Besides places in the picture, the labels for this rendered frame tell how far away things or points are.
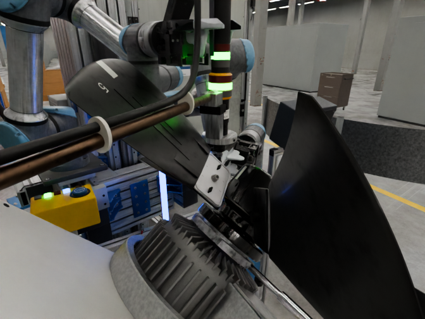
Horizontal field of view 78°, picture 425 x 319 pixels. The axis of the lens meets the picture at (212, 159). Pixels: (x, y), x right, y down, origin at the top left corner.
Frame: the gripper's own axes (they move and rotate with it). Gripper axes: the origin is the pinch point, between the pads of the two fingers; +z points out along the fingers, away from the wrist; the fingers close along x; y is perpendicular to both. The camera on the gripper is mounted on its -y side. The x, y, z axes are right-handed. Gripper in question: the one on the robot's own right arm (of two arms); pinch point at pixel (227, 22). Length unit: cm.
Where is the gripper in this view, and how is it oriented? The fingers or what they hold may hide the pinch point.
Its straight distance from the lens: 49.4
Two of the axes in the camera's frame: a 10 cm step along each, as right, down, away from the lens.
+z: 6.7, 2.8, -6.9
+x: -7.4, 2.6, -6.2
